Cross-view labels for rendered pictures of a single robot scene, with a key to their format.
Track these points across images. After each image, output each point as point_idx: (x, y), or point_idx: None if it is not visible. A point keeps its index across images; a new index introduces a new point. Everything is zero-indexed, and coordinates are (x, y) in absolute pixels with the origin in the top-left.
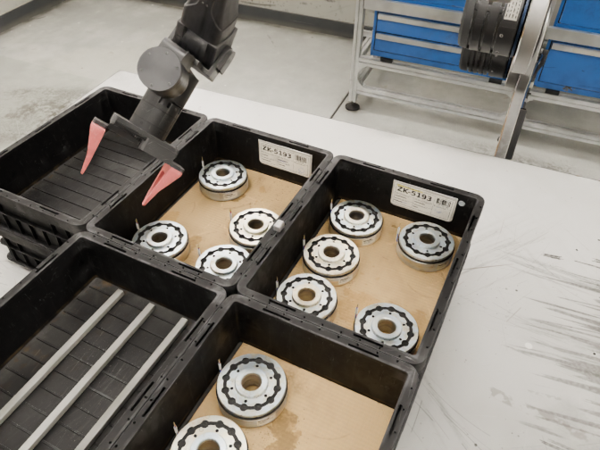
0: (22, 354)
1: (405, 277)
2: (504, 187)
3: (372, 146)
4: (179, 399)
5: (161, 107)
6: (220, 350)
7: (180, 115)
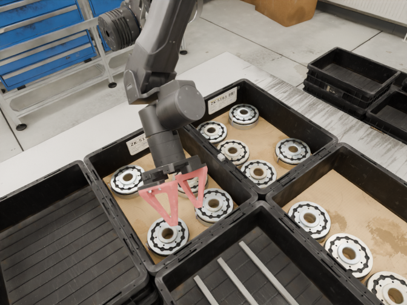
0: None
1: (255, 132)
2: (195, 83)
3: (128, 113)
4: None
5: (176, 137)
6: None
7: (58, 176)
